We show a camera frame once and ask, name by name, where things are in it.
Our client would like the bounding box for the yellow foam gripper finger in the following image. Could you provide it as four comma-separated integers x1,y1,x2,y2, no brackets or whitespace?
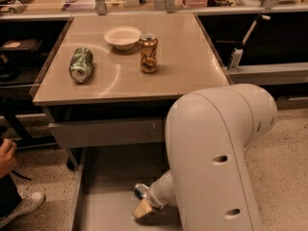
133,198,153,219

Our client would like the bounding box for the blue silver redbull can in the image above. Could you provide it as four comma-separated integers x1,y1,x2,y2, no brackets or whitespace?
134,183,148,199

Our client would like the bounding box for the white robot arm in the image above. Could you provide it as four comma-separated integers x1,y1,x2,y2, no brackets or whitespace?
133,84,277,231

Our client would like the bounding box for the open middle drawer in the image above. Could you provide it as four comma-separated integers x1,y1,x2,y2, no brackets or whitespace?
68,143,182,231

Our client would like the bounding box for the top drawer front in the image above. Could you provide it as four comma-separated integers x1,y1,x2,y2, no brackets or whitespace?
49,117,165,148

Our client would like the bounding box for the grey drawer cabinet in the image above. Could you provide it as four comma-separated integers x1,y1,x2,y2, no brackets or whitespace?
29,13,236,231

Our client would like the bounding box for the crushed green soda can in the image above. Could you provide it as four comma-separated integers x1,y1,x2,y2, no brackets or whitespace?
69,47,93,83

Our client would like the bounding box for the gold upright soda can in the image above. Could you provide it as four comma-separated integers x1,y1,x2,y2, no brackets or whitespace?
139,33,158,73

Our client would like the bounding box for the person's hand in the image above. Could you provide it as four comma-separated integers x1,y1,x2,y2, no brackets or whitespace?
0,139,17,178

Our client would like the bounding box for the white sneaker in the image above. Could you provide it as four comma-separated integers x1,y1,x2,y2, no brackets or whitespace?
0,192,46,229

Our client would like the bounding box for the dark trouser leg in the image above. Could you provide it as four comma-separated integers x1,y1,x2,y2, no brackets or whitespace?
0,174,22,218

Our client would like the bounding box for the white paper bowl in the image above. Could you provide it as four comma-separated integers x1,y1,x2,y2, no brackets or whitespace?
104,26,141,50

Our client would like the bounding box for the white tube bottle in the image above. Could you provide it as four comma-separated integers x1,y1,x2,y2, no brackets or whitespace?
228,48,244,71

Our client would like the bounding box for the white handled tool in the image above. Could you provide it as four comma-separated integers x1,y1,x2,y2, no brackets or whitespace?
242,14,270,46

